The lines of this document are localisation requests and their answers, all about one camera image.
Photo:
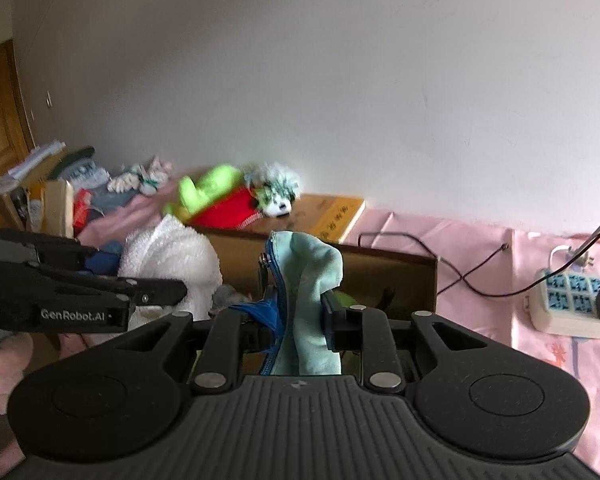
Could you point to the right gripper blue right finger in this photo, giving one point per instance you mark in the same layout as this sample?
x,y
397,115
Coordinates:
x,y
342,324

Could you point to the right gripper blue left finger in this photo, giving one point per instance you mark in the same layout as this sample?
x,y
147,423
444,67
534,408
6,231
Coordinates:
x,y
269,312

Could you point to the light blue microfibre cloth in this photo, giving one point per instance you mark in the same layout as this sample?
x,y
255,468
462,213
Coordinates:
x,y
303,268

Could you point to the green frog plush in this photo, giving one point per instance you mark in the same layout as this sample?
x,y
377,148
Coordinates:
x,y
350,299

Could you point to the person's left hand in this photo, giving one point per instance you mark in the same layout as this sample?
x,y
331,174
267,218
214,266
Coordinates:
x,y
15,356

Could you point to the brown cardboard box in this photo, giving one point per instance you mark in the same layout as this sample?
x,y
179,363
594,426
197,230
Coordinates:
x,y
395,282

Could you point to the yellow flat box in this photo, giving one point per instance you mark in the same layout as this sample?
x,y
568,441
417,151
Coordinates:
x,y
327,217

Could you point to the red plush toy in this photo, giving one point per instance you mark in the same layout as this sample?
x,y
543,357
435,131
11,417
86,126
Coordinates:
x,y
232,212

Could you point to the white panda plush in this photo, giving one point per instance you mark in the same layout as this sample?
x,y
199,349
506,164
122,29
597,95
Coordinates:
x,y
275,188

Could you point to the lime green plush toy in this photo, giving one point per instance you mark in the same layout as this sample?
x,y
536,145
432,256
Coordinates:
x,y
195,196

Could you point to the pink printed tablecloth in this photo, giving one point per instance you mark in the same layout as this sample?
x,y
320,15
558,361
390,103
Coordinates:
x,y
482,271

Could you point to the white power strip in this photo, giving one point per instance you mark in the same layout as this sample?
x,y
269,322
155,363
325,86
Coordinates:
x,y
564,303

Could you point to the white knotted rope toy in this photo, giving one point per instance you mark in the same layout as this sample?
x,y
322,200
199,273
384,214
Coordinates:
x,y
146,180

